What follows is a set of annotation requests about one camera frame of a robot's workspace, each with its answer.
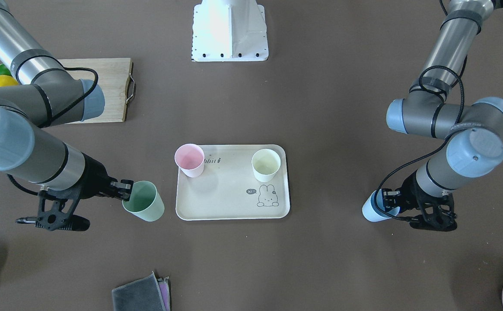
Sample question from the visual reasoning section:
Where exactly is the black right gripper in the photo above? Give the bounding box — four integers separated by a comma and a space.
16, 154, 134, 232

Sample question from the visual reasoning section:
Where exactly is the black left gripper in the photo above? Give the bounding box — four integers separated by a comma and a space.
382, 173, 458, 232

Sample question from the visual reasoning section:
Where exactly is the green plastic cup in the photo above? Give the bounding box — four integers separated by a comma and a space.
122, 181, 165, 222

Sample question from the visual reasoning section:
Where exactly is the blue plastic cup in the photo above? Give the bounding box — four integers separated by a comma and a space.
362, 190, 398, 222

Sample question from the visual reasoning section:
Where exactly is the pink plastic cup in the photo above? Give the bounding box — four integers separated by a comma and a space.
174, 143, 205, 178

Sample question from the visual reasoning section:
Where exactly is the cream plastic cup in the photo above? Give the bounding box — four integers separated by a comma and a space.
251, 149, 281, 183

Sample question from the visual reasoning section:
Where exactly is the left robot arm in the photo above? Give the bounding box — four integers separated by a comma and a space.
363, 0, 503, 232

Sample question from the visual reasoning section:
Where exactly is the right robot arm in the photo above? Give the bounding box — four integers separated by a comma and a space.
0, 0, 133, 232

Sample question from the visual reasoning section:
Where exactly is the cream rabbit tray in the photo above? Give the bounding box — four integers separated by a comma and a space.
175, 144, 290, 221

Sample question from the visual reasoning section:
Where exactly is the pink cloth under grey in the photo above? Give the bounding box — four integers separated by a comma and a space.
157, 277, 171, 311

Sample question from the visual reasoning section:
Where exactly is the wooden cutting board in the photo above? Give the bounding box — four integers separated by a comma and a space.
59, 58, 134, 124

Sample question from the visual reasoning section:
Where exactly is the green lime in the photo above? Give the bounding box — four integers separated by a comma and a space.
0, 64, 11, 76

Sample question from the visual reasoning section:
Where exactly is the white camera stand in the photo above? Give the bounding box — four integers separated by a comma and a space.
191, 0, 269, 62

